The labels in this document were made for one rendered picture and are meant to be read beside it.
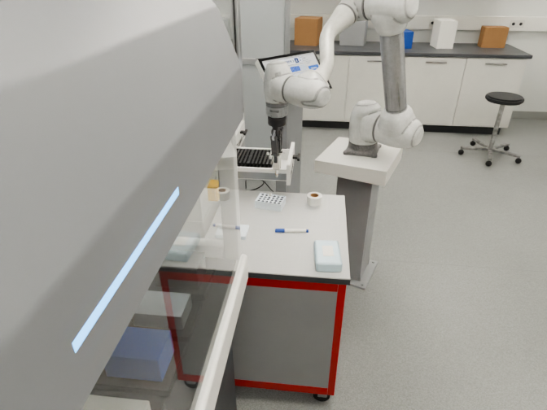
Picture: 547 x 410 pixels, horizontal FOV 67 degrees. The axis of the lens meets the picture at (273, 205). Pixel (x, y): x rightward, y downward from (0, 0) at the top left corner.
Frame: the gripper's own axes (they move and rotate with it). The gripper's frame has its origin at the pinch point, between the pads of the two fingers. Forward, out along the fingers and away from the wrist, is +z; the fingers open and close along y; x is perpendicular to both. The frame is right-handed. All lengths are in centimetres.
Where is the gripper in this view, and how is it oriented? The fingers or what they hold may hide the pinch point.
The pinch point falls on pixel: (277, 161)
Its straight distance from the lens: 179.7
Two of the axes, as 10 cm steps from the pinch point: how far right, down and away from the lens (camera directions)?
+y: -2.6, 4.8, -8.3
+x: 9.6, 1.3, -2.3
